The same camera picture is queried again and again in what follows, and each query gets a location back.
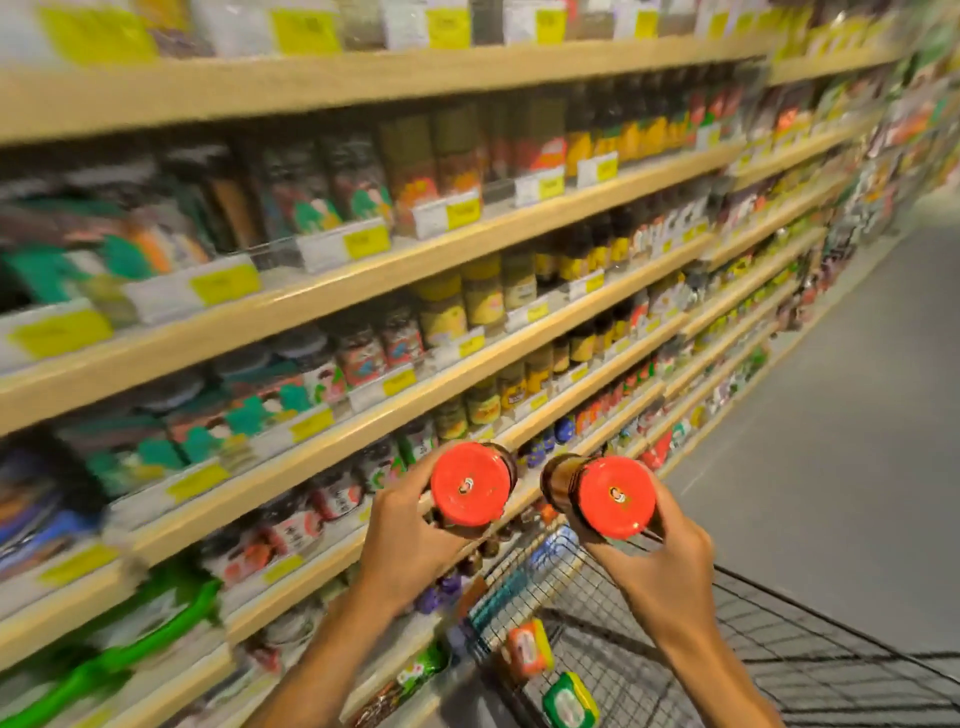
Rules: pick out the row of green packets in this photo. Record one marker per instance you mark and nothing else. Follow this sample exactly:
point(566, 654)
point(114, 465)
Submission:
point(112, 652)

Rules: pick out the red lidded brown jar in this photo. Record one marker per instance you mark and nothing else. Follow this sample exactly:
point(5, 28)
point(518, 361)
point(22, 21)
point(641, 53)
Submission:
point(472, 484)
point(611, 495)

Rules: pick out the person's left forearm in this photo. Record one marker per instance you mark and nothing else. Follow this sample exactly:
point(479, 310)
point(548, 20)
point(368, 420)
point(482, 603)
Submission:
point(322, 664)

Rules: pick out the row of red labelled jars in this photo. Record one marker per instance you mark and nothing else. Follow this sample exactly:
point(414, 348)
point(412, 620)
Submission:
point(371, 345)

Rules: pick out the row of dark sauce bottles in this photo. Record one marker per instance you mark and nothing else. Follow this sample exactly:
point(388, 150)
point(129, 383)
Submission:
point(540, 135)

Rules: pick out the rows of distant mixed goods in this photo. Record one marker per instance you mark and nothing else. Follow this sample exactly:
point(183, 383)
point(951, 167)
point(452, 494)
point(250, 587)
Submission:
point(862, 135)

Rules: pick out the row of green labelled jars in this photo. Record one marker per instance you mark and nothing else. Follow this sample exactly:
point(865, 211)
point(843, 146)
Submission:
point(225, 409)

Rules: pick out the person's right thumb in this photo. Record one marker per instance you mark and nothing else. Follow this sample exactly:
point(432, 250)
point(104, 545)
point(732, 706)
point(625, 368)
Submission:
point(600, 547)

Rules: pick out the person's left thumb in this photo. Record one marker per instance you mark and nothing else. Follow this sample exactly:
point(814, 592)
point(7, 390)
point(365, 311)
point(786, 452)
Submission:
point(454, 532)

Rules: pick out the row of small dark bottles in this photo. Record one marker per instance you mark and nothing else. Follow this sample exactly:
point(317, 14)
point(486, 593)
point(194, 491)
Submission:
point(600, 240)

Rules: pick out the row of yellow price labels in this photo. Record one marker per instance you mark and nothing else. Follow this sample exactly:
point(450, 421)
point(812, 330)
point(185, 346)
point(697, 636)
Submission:
point(225, 283)

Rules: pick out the blue cart seat flap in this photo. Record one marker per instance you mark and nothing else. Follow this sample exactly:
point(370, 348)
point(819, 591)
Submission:
point(525, 577)

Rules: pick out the green white packet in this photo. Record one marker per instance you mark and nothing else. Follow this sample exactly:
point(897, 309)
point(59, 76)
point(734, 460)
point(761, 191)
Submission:
point(570, 701)

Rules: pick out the row of dark green-print packets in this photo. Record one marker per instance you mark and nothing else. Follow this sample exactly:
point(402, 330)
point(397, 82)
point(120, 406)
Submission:
point(150, 217)

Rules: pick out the person's right forearm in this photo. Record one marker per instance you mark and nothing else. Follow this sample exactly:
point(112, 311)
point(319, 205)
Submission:
point(720, 682)

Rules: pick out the wooden shelving unit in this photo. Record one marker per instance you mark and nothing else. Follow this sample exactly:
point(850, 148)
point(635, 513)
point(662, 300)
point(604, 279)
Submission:
point(225, 86)

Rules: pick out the person's left hand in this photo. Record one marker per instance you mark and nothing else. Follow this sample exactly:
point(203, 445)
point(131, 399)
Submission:
point(401, 547)

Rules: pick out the person's right hand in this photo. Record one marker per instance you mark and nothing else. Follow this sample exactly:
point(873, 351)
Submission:
point(667, 585)

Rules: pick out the row of yellow labelled jars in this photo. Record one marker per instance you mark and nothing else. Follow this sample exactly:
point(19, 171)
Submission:
point(469, 296)

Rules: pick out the row of small yellow jars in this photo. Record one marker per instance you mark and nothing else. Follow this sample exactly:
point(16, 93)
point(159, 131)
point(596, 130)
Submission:
point(510, 386)

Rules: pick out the orange snack packet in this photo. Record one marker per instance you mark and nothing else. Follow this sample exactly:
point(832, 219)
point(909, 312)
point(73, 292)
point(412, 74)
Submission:
point(529, 649)

